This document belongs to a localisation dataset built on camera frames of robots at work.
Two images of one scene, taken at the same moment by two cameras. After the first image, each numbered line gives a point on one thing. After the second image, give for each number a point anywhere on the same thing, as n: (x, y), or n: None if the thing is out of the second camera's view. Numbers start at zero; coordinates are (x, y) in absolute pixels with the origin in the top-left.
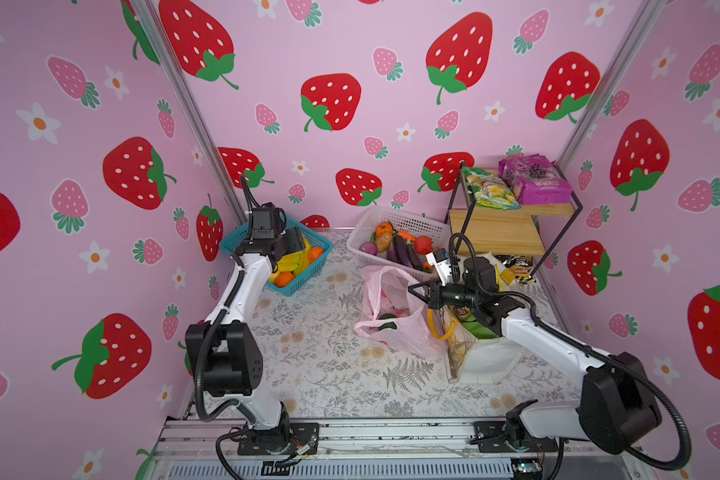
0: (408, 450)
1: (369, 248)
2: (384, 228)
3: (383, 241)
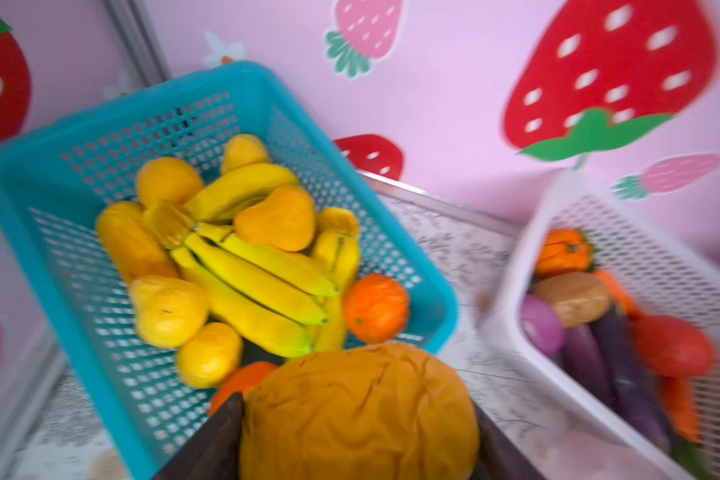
0: None
1: (542, 324)
2: (564, 250)
3: (578, 297)
